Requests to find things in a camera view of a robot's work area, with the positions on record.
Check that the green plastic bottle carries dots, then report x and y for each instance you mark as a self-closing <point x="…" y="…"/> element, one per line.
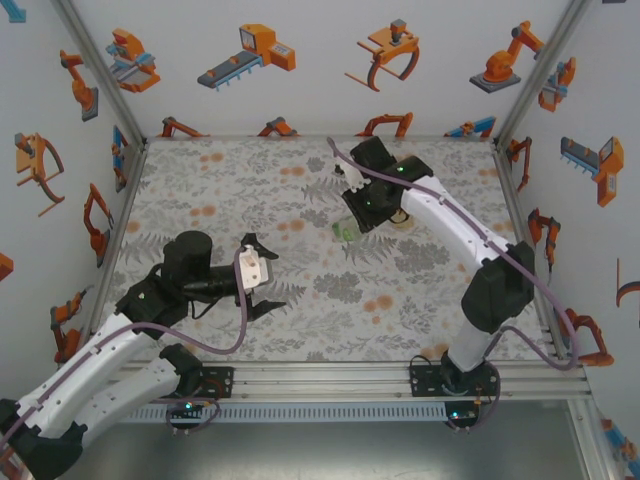
<point x="346" y="231"/>

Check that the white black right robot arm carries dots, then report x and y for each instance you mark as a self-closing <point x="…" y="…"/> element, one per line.
<point x="500" y="290"/>

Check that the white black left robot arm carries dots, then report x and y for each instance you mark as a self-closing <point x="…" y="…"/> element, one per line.
<point x="85" y="370"/>

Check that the floral patterned table mat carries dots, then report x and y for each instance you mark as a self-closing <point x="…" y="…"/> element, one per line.
<point x="225" y="170"/>

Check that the small circuit board green light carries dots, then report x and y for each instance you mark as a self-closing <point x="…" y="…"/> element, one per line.
<point x="187" y="406"/>
<point x="460" y="415"/>

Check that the aluminium side frame rail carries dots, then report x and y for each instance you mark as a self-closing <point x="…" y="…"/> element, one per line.
<point x="114" y="225"/>
<point x="511" y="200"/>

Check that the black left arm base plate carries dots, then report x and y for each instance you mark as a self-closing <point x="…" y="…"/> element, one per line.
<point x="220" y="382"/>

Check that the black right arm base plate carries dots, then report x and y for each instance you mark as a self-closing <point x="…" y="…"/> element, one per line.
<point x="425" y="382"/>

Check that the aluminium upright frame post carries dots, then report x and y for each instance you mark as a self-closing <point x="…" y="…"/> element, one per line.
<point x="539" y="75"/>
<point x="102" y="75"/>

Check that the aluminium frame leg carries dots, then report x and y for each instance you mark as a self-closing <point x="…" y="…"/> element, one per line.
<point x="592" y="440"/>

